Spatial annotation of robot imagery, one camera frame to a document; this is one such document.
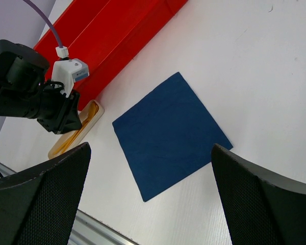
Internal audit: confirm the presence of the red plastic tray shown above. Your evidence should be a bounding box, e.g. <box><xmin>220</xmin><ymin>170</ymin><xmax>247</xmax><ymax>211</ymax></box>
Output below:
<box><xmin>33</xmin><ymin>0</ymin><xmax>189</xmax><ymax>102</ymax></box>

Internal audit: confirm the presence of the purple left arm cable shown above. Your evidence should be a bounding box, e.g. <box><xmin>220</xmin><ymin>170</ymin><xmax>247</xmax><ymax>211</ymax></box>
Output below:
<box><xmin>22</xmin><ymin>0</ymin><xmax>70</xmax><ymax>59</ymax></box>

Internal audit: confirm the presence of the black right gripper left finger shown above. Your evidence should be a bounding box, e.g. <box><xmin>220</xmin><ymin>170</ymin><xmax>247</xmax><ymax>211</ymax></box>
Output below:
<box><xmin>0</xmin><ymin>142</ymin><xmax>91</xmax><ymax>244</ymax></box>

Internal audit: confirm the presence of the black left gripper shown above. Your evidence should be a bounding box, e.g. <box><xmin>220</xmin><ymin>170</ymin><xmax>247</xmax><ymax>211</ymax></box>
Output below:
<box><xmin>37</xmin><ymin>90</ymin><xmax>82</xmax><ymax>134</ymax></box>

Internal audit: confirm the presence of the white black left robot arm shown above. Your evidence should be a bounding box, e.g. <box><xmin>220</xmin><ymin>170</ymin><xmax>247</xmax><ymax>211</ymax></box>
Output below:
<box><xmin>0</xmin><ymin>40</ymin><xmax>89</xmax><ymax>134</ymax></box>

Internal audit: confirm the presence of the dark blue paper napkin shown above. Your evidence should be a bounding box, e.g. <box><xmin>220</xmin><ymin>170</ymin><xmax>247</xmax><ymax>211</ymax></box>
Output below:
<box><xmin>112</xmin><ymin>72</ymin><xmax>233</xmax><ymax>202</ymax></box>

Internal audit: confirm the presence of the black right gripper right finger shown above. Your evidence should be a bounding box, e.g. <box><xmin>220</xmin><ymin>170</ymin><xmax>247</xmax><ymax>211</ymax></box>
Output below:
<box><xmin>211</xmin><ymin>144</ymin><xmax>306</xmax><ymax>244</ymax></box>

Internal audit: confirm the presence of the aluminium front rail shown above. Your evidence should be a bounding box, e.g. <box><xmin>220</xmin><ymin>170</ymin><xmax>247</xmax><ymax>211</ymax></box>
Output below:
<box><xmin>0</xmin><ymin>156</ymin><xmax>141</xmax><ymax>245</ymax></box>

